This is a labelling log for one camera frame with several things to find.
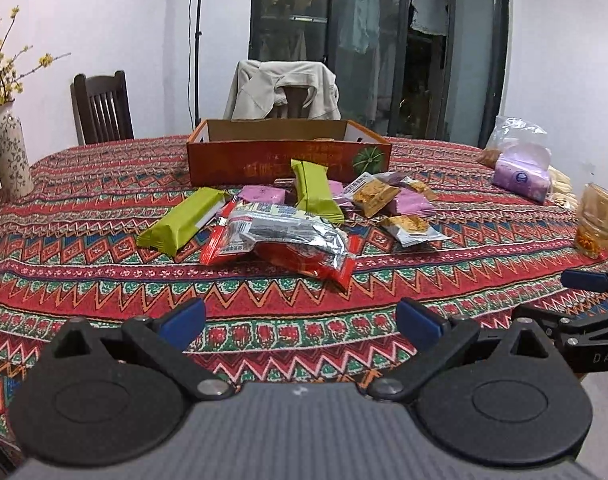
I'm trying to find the glass cup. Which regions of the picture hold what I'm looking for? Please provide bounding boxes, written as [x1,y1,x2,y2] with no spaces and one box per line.
[574,182,608,259]

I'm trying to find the orange cardboard box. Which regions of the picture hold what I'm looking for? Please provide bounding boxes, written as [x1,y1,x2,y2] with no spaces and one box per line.
[186,119,393,188]

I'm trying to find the red patterned tablecloth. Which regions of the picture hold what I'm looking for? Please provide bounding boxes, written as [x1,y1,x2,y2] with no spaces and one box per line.
[0,135,608,461]

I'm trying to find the yellow flower branches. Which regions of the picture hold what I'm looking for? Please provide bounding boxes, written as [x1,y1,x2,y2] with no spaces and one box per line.
[0,6,72,108]

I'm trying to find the clear packet of yellow crackers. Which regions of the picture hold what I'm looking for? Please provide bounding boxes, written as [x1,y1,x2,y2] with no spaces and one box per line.
[380,215,451,247]
[345,172,401,218]
[399,176,439,202]

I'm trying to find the pink snack packet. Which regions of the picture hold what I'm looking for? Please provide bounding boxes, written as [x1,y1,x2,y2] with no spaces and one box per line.
[239,185,289,206]
[328,180,357,208]
[384,187,437,219]

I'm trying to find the clear plastic bag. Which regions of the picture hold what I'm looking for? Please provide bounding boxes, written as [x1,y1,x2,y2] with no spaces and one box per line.
[476,116,552,168]

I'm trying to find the short green snack packet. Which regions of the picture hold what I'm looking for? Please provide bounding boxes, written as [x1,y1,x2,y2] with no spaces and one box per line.
[290,159,345,225]

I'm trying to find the bag of white crackers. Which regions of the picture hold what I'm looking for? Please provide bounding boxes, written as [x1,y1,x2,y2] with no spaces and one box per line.
[549,167,581,209]

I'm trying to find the floral ceramic vase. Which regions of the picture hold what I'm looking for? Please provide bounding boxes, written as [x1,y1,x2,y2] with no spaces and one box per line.
[0,101,34,198]

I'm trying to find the large silver red snack packet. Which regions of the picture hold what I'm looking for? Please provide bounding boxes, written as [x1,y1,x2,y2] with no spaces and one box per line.
[224,204,359,290]

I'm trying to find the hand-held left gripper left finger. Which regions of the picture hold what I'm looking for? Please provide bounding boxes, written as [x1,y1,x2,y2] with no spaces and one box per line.
[41,297,235,402]

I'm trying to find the dark wooden chair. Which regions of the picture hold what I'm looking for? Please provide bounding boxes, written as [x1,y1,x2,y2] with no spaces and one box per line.
[70,71,134,146]

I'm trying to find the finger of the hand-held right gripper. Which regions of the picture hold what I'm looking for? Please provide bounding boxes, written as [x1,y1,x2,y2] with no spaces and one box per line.
[513,305,608,333]
[560,266,608,293]

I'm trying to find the light blue hanging garment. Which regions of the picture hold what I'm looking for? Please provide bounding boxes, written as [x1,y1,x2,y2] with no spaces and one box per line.
[351,0,385,53]

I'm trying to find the white hanging garment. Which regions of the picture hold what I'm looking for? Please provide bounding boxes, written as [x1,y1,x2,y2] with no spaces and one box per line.
[411,0,449,36]

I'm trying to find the purple tissue pack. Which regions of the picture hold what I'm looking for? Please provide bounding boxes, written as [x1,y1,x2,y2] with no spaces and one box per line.
[493,152,552,204]

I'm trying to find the small red snack packet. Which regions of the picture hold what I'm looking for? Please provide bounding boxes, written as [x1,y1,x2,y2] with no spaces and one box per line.
[200,201,257,267]

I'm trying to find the beige jacket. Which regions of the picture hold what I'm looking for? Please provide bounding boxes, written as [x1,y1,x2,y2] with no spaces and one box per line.
[224,60,342,122]

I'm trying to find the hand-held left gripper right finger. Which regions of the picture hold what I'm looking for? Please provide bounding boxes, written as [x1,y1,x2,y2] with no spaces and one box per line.
[368,297,567,403]

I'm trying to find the dark framed sliding glass door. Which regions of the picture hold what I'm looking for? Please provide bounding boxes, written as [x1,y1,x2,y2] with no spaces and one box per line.
[249,0,512,148]

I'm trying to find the wooden chair under jacket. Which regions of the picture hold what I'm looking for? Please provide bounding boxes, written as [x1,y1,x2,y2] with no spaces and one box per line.
[276,87,309,120]

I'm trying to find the long green snack packet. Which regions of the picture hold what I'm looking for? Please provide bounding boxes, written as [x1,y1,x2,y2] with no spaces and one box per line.
[136,186,231,260]

